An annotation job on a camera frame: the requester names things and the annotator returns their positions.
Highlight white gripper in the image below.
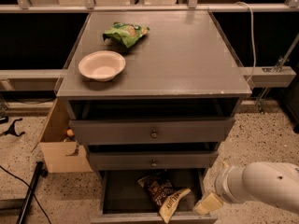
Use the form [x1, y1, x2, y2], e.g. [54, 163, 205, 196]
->
[192, 166, 246, 216]

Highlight brown chip bag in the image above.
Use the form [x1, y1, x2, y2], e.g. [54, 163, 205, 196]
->
[138, 171, 191, 224]

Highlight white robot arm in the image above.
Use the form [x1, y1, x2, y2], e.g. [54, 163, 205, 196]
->
[193, 161, 299, 216]

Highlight grey bottom drawer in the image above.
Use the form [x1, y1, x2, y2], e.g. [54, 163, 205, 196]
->
[91, 169, 218, 224]

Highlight grey drawer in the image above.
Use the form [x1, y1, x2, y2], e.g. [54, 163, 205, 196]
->
[91, 169, 218, 224]
[89, 151, 218, 171]
[70, 118, 235, 145]

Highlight grey drawer cabinet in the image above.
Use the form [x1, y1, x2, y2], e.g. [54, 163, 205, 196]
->
[55, 9, 253, 224]

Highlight grey middle drawer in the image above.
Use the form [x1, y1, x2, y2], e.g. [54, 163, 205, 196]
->
[89, 151, 218, 171]

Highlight grey top drawer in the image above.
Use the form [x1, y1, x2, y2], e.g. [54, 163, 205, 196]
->
[70, 118, 235, 145]

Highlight green chip bag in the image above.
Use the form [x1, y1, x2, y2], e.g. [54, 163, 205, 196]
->
[103, 22, 150, 48]

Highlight cardboard box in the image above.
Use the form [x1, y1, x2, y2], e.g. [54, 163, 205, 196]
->
[37, 99, 92, 173]

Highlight orange ball in box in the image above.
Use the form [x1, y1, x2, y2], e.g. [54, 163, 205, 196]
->
[66, 129, 74, 137]

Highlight black pole on floor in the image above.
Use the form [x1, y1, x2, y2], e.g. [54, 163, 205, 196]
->
[16, 161, 44, 224]

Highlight white paper bowl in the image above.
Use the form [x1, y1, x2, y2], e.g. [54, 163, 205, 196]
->
[78, 50, 126, 81]

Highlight black clamp on floor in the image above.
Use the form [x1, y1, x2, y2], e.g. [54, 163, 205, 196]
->
[1, 119, 24, 137]

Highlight black floor cable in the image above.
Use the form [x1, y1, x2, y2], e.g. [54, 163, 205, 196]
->
[0, 164, 52, 224]

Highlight metal rail frame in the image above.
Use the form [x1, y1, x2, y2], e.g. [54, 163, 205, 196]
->
[0, 0, 299, 15]

